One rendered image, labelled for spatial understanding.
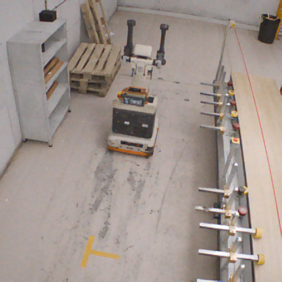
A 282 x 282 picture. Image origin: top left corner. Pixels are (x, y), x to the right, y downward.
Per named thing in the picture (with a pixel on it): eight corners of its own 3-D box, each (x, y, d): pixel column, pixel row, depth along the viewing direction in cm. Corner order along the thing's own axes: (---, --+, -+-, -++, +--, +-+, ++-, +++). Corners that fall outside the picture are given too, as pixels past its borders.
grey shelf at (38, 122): (22, 142, 448) (5, 41, 348) (46, 107, 517) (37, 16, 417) (51, 146, 445) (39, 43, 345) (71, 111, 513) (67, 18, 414)
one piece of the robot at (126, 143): (146, 149, 428) (147, 144, 423) (116, 144, 432) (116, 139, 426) (146, 148, 430) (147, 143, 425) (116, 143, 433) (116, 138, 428)
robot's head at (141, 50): (150, 56, 394) (152, 45, 395) (133, 54, 396) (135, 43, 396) (150, 60, 408) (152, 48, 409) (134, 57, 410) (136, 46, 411)
